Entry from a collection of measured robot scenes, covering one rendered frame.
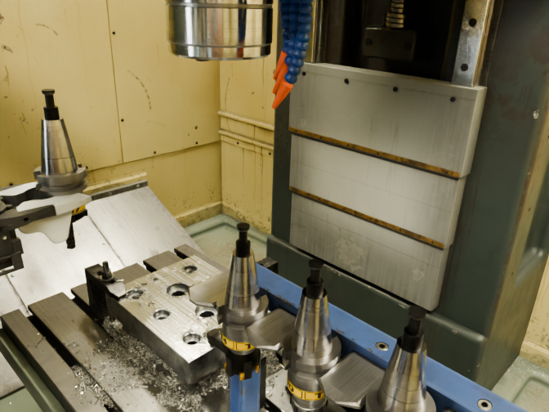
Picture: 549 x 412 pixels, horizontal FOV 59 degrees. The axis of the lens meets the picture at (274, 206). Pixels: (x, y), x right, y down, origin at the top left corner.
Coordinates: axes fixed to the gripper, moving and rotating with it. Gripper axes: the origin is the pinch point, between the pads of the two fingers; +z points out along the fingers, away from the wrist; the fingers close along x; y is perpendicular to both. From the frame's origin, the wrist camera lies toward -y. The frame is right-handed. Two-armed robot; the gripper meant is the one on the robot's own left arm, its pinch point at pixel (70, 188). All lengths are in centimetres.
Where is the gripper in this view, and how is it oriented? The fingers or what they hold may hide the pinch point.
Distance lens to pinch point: 70.5
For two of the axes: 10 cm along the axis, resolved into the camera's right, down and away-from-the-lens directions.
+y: -0.2, 9.1, 4.2
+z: 7.0, -2.8, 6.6
